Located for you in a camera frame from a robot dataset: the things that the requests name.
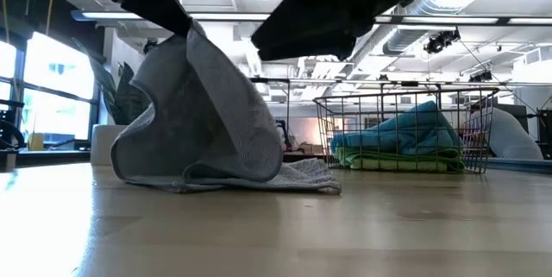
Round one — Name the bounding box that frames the grey microfiber towel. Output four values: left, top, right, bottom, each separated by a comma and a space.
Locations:
110, 20, 342, 195

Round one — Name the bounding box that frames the wire basket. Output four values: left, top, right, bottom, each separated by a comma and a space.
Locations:
313, 87, 500, 175

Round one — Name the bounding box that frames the cardboard box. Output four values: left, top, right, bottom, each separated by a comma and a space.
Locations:
297, 142, 324, 156

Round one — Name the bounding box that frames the light blue microfiber towel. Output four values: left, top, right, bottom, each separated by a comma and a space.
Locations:
330, 100, 465, 157

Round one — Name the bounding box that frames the green microfiber towel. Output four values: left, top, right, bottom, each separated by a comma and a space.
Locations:
335, 146, 466, 173

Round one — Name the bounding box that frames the person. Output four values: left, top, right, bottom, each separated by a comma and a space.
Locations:
472, 106, 544, 161

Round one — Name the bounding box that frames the potted plant in white pot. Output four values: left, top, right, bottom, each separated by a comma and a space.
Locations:
72, 37, 152, 167

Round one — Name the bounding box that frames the yellow box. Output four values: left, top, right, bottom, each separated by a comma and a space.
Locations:
28, 132, 45, 152

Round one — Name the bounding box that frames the black equipment box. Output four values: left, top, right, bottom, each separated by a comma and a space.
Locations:
536, 109, 552, 160

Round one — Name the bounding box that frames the blue flat board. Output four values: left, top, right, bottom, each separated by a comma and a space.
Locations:
486, 158, 552, 175

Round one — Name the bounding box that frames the large black monitor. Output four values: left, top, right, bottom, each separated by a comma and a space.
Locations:
511, 103, 530, 131

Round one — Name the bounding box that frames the silver ventilation duct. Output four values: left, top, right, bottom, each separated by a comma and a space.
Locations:
351, 0, 475, 56

